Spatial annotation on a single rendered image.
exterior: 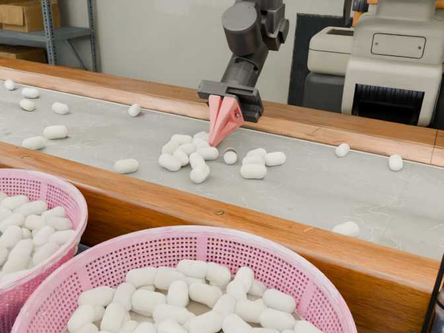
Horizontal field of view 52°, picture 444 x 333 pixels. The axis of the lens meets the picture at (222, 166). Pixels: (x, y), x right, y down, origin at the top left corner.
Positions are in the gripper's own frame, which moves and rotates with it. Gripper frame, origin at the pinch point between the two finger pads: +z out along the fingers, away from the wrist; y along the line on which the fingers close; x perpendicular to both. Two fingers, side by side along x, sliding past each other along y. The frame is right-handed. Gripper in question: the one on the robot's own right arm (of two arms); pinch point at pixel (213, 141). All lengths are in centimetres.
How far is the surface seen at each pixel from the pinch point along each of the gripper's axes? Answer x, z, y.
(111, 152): -3.8, 7.6, -13.8
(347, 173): 3.1, -1.0, 21.1
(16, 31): 110, -98, -208
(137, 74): 160, -114, -150
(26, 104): 0.3, 0.5, -40.6
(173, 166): -6.0, 8.1, -1.4
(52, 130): -5.4, 6.9, -25.5
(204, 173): -6.5, 8.3, 3.9
